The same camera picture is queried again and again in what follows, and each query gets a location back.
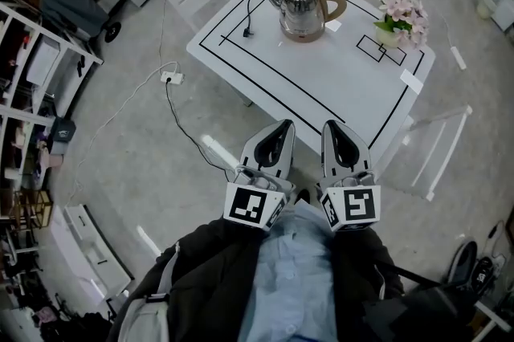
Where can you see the person's dark jacket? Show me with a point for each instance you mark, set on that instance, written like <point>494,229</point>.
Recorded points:
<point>217,312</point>

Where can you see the person's left forearm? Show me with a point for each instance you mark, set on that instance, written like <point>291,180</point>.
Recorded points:
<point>225,242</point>

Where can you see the black shoe with white print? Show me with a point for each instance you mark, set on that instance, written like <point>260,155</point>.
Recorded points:
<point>484,276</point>

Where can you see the person's right forearm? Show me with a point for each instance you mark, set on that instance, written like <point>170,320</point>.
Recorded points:
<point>361,252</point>

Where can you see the pink flowers in pale pot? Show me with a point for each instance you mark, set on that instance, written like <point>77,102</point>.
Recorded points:
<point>401,17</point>

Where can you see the grey garment on stand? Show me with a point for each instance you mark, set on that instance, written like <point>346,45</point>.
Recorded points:
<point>72,5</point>

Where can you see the white paper label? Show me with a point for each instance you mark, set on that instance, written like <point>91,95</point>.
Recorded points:
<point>411,81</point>
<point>334,26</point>

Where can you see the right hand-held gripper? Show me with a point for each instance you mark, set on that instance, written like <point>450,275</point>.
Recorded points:
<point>357,208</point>

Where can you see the person's black shoe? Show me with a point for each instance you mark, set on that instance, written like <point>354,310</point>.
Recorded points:
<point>303,196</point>

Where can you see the grey shoulder bag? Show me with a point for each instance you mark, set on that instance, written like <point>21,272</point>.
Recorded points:
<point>140,316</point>

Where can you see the dark oval shoe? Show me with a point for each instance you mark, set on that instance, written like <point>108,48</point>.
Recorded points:
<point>462,260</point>

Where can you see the person's blue shirt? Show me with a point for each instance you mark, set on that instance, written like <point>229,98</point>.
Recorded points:
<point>289,284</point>

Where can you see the white furniture panel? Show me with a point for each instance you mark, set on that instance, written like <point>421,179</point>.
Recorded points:
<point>88,252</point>

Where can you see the pale translucent jug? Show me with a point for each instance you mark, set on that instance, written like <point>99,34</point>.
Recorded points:
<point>487,5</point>

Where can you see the white power strip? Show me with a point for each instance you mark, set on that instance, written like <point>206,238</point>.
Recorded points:
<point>172,78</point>
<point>459,58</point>

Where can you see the dark grey pouch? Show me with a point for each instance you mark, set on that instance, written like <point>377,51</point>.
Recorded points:
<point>62,131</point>

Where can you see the white shelf rack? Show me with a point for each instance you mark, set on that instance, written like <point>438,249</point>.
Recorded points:
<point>36,35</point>

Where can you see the black shoulder bag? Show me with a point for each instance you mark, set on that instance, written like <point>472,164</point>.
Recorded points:
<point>421,312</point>

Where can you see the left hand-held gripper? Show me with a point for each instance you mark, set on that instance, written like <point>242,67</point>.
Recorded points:
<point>247,206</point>

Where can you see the white water dispenser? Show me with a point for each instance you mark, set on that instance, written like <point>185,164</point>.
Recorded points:
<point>505,7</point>

